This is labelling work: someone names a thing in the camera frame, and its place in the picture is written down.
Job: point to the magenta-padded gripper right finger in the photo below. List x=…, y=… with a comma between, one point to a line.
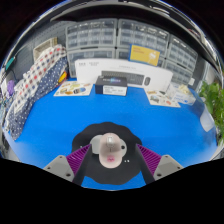
x=165, y=166

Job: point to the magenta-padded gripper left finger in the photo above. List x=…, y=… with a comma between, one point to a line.
x=61, y=166

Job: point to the pink beige computer mouse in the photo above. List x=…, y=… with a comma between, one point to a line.
x=110, y=158

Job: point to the black fuzzy-shaped eyed mouse pad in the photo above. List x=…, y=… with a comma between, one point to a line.
x=106, y=128

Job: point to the small sticker sheet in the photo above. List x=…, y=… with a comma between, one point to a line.
x=163, y=99

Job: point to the clear plastic bag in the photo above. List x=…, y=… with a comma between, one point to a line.
x=181, y=94

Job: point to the large food sticker sheet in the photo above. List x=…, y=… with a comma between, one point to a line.
x=71, y=89

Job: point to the green leafy plant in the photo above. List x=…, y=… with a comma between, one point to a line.
x=213, y=103

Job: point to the navy polka dot cloth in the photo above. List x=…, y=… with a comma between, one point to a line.
x=46, y=85

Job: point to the yellow object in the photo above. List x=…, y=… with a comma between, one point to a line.
x=62, y=77

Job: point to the small dark blue box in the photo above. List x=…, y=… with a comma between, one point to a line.
x=110, y=87

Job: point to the purple object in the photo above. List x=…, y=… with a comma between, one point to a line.
x=10, y=87

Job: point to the long white keyboard box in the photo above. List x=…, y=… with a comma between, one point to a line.
x=90, y=68

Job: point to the grey tall drawer cabinet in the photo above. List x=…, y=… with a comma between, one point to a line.
x=181, y=58

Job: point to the yellow and blue box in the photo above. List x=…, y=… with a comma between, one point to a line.
x=144, y=55

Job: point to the teal bin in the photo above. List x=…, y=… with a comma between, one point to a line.
x=10, y=63

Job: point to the white woven basket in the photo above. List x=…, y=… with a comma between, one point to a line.
x=42, y=45

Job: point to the metal wall shelf unit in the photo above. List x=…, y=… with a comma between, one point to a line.
x=116, y=11

